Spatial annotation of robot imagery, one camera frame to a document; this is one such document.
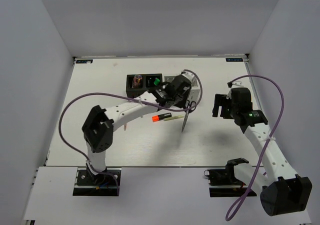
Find black handled scissors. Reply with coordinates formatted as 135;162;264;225
181;100;197;133

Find green black highlighter marker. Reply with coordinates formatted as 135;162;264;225
153;78;161;86

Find yellow slim highlighter pen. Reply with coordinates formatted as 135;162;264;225
163;115;185;122

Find orange black highlighter marker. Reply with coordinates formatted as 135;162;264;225
152;112;172;122

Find pink transparent glue tube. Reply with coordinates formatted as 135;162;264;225
132;74;143;89

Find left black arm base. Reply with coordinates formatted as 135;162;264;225
72;168;122;197

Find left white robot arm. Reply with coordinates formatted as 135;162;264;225
82;71;196;185

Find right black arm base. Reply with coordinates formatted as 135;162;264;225
203;158;252;198

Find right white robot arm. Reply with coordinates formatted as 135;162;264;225
212;87;312;216

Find white double pen holder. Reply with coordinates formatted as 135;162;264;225
163;73;201;102

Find black double pen holder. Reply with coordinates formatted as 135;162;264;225
126;73;163;98

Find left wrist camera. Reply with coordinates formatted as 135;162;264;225
181;69;197;85

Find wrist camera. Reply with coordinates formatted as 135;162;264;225
181;69;197;85
227;81;244;93

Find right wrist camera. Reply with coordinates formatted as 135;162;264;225
227;81;244;93

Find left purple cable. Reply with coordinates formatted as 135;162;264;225
58;69;204;166

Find purple cable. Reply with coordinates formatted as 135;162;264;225
225;74;286;221
58;69;204;166

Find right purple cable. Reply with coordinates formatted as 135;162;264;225
225;74;286;221

